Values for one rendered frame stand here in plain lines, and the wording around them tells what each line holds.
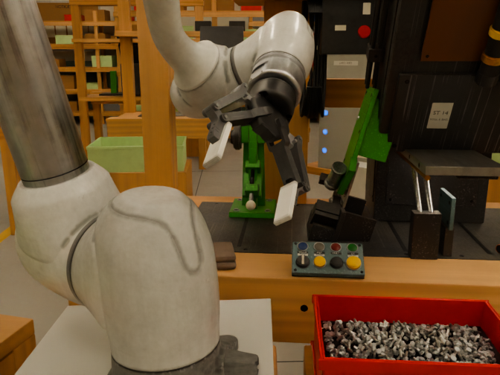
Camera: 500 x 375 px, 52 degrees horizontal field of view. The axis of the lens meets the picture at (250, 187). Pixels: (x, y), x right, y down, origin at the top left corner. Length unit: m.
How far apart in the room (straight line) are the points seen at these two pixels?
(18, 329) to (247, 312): 0.51
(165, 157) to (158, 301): 1.05
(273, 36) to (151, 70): 0.81
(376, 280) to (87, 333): 0.57
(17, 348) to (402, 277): 0.82
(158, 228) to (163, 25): 0.35
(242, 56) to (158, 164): 0.83
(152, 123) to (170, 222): 1.03
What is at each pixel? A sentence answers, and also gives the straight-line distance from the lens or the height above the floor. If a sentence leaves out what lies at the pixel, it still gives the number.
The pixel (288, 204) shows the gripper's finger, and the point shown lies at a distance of 0.72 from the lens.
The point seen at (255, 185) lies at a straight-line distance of 1.43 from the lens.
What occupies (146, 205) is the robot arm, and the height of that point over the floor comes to 1.16.
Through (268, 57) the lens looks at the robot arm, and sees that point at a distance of 0.85.
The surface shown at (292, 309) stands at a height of 0.83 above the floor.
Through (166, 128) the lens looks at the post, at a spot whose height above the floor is 1.12.
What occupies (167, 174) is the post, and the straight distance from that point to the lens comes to 1.68.
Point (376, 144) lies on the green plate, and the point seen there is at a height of 1.14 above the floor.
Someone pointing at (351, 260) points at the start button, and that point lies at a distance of 1.09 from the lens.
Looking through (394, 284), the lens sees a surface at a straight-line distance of 1.10.
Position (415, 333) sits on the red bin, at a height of 0.89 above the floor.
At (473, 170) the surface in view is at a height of 1.12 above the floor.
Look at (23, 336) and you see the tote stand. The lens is 1.23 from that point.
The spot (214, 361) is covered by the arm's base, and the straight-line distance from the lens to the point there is 0.74.
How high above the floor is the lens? 1.35
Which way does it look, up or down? 14 degrees down
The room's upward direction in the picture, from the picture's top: straight up
